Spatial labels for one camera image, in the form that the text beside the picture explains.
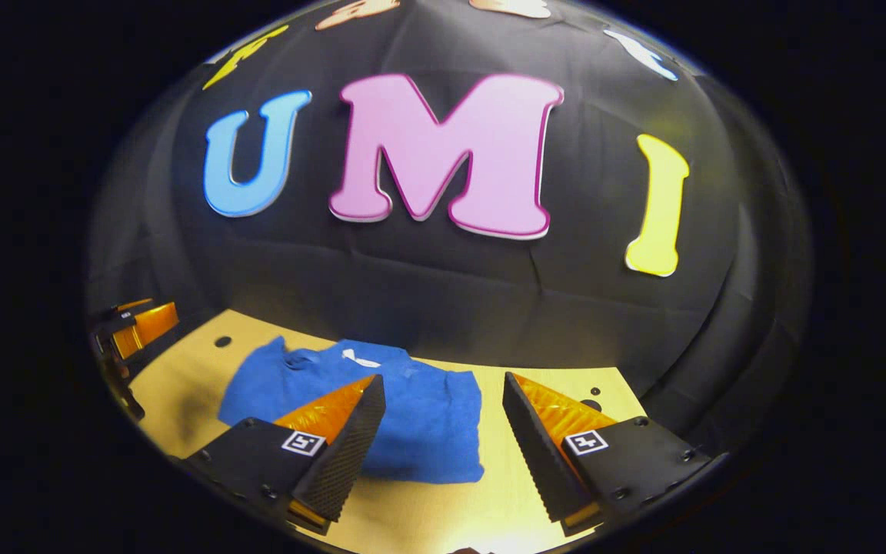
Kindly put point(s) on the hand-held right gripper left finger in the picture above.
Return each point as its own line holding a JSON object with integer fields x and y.
{"x": 351, "y": 454}

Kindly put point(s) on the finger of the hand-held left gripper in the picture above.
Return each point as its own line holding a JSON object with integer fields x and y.
{"x": 147, "y": 329}
{"x": 129, "y": 308}

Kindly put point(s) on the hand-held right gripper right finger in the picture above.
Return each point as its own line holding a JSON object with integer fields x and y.
{"x": 535, "y": 454}

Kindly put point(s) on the black backdrop cloth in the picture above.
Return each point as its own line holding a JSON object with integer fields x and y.
{"x": 443, "y": 292}

